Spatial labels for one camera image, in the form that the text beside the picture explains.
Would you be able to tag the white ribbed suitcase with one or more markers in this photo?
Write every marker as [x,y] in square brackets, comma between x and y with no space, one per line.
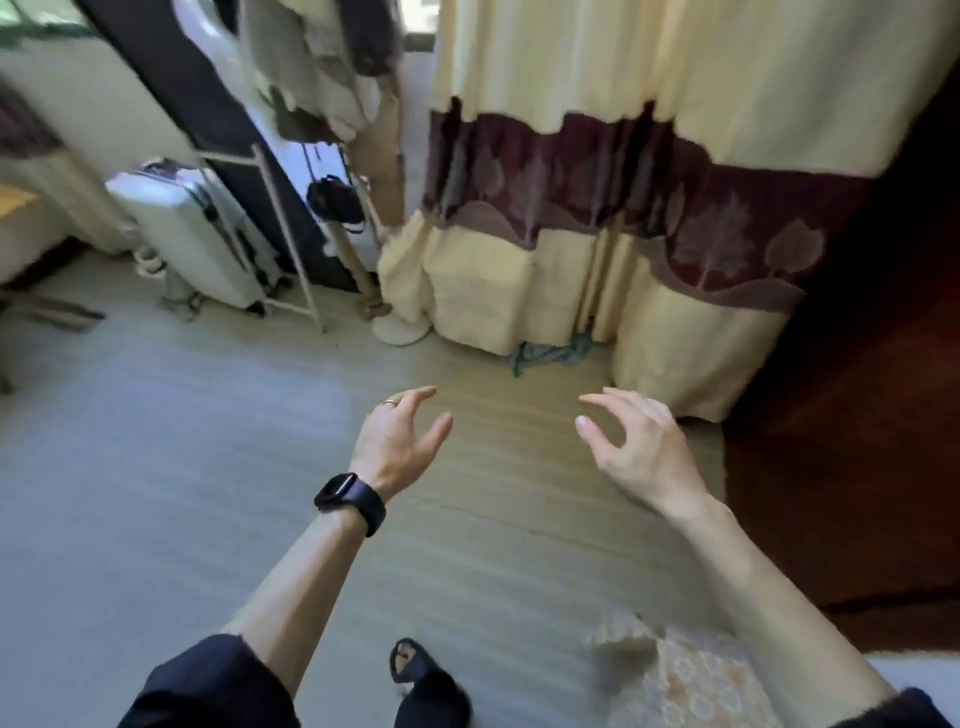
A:
[180,232]

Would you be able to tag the cream and purple curtain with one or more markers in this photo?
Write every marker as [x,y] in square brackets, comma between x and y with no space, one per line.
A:
[75,202]
[675,75]

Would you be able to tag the person's black right sleeve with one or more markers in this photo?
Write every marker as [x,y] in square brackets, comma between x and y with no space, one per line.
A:
[900,712]

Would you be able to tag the tall black panel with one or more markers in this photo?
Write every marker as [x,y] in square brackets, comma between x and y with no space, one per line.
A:
[187,97]

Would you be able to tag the white metal stand frame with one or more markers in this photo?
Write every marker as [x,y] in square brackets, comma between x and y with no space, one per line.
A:
[289,247]

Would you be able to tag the person's left hand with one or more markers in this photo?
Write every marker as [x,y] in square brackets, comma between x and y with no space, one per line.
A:
[390,450]

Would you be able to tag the grey green floor cloth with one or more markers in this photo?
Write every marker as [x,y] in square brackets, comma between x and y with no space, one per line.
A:
[547,352]

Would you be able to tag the person's right hand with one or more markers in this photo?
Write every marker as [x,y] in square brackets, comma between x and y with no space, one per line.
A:
[660,465]

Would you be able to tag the hanging white garment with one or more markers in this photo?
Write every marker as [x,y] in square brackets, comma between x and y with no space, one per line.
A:
[300,60]

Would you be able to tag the dark red door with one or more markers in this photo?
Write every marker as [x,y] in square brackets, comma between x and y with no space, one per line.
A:
[862,450]

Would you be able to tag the wooden table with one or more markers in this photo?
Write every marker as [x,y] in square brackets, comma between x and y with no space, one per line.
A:
[15,199]

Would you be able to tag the person's right forearm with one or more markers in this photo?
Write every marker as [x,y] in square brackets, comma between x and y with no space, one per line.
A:
[780,615]

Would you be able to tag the dark metal window frame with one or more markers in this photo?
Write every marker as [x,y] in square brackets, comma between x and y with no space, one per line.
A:
[37,30]

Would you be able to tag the black sandal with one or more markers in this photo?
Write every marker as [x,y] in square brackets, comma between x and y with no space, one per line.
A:
[420,651]

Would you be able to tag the black smartwatch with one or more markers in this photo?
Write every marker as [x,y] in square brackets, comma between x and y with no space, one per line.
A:
[360,501]

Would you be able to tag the black shoulder bag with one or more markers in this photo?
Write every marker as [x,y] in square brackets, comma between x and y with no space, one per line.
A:
[334,199]

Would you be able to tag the person's black trousers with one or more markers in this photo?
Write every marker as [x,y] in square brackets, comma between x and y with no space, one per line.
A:
[435,709]

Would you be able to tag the patterned cloth covered stool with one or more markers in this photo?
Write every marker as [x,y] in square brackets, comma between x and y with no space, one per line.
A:
[697,690]

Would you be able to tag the person's black sleeve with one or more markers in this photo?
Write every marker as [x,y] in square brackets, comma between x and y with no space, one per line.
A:
[210,686]
[900,712]

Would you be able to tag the person's black left sleeve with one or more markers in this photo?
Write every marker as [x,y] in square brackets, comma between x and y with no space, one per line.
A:
[210,686]

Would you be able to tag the person's left forearm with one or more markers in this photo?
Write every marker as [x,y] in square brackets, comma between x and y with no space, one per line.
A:
[300,592]

